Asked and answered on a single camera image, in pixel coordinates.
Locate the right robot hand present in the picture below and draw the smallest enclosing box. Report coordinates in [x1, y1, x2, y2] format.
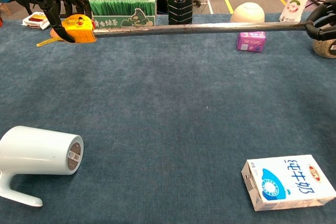
[306, 0, 336, 41]

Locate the yellow tape measure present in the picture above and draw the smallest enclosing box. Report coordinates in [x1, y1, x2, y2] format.
[36, 14, 315, 47]

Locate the glass jar black lid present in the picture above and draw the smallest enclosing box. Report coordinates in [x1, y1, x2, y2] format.
[312, 39, 336, 59]

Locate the white red snack packet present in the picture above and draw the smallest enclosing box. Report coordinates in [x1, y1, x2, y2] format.
[22, 11, 51, 30]

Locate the round woven coaster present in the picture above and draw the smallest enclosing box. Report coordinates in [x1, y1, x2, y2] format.
[50, 28, 65, 42]

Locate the beige bowl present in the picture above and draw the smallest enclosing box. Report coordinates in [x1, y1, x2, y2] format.
[230, 2, 266, 24]

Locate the small purple box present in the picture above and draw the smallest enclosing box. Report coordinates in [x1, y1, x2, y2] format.
[236, 31, 267, 53]

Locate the clear green tea bag box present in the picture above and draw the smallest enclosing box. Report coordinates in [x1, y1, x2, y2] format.
[85, 0, 158, 28]

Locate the light blue plastic mug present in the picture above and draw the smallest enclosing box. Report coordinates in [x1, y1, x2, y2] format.
[0, 125, 85, 207]

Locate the white blue milk carton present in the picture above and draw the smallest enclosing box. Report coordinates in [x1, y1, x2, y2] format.
[241, 154, 336, 212]

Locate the blue table mat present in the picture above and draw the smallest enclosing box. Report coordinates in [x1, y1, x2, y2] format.
[0, 13, 336, 224]

